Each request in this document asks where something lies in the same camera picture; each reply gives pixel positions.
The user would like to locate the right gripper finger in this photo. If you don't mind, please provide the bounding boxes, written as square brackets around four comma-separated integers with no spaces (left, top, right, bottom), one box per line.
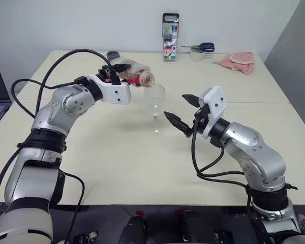
[164,110,193,138]
[181,94,201,108]

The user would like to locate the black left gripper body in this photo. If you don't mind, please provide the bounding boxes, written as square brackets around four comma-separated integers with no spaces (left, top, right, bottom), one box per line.
[96,65,122,85]

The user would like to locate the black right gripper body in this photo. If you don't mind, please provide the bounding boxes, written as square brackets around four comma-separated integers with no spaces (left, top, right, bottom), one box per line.
[192,103,211,133]

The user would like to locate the clear plastic bottle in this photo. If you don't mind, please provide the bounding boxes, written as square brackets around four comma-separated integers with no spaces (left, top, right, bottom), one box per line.
[109,57,156,89]

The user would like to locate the clear wine glass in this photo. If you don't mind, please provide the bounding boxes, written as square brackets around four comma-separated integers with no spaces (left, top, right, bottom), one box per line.
[143,84,167,136]

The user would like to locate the black round puck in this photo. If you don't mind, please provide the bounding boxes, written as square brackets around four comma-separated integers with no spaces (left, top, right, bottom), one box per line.
[106,50,121,62]

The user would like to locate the clear tape roll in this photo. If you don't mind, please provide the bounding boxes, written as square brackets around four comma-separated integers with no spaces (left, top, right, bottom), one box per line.
[189,46,206,63]

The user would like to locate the marker pen set case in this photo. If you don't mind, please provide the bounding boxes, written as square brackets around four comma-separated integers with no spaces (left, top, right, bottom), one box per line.
[162,13,180,63]

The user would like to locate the pink cloth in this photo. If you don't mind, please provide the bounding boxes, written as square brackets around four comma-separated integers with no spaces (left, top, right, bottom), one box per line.
[212,51,256,76]

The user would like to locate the dark rounded shape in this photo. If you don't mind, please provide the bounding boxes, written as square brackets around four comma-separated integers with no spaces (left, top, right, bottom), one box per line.
[175,209,217,244]
[118,210,147,244]

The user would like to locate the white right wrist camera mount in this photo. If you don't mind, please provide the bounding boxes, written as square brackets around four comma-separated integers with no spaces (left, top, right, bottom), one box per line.
[198,85,228,139]

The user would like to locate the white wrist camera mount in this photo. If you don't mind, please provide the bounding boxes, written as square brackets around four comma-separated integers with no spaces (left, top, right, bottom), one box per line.
[87,74,132,105]
[198,85,228,139]

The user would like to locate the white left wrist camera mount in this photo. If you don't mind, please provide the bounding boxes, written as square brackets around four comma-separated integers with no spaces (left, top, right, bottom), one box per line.
[87,74,132,105]

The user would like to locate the black left camera cable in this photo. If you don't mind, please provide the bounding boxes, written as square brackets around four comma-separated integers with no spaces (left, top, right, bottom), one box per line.
[11,75,89,120]

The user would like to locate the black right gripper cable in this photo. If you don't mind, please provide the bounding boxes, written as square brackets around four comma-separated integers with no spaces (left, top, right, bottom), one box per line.
[191,114,248,189]

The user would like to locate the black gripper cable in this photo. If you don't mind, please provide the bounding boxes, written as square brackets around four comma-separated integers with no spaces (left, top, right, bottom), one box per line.
[35,48,119,118]
[191,114,248,189]

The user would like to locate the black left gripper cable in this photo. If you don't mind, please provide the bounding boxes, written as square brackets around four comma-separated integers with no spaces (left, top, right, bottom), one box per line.
[35,48,119,118]

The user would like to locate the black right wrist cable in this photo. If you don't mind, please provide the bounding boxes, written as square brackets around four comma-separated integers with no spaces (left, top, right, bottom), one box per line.
[196,137,246,177]

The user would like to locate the blue handled scissors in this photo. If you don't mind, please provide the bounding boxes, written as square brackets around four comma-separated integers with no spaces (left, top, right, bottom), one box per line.
[180,42,216,53]

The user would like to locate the black left shoulder cable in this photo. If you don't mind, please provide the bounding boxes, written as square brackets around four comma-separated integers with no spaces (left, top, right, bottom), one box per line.
[58,171,86,244]

